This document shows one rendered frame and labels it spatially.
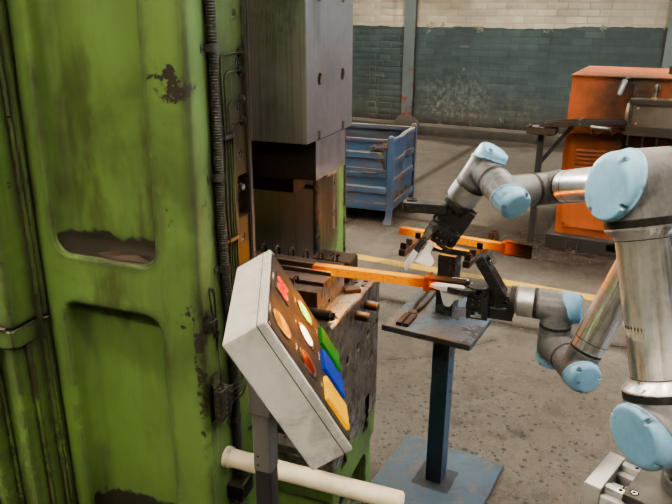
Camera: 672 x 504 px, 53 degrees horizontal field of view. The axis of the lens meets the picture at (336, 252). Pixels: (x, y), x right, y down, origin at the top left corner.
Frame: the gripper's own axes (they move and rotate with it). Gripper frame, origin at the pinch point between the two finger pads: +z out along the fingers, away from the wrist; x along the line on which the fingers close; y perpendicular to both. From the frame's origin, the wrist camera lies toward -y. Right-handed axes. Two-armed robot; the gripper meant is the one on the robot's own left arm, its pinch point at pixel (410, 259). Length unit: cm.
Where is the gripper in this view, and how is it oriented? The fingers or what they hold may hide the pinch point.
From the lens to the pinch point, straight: 173.2
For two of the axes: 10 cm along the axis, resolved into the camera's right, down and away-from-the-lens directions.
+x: 3.6, -3.2, 8.8
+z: -4.6, 7.6, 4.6
